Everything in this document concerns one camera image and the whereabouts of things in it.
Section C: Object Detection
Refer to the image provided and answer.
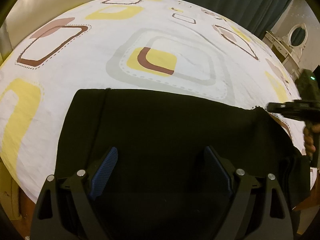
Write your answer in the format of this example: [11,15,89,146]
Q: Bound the black pants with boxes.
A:
[55,89,310,239]

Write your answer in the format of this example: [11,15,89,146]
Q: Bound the person right hand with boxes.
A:
[303,125,319,158]

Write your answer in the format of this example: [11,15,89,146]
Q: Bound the white vanity dressing table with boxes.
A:
[263,31,300,76]

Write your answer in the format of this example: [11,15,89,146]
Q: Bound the oval vanity mirror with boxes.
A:
[283,23,308,60]

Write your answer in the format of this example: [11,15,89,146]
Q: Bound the patterned white bed sheet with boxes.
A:
[1,0,299,202]

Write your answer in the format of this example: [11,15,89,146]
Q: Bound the cream tufted headboard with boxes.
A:
[1,0,92,62]

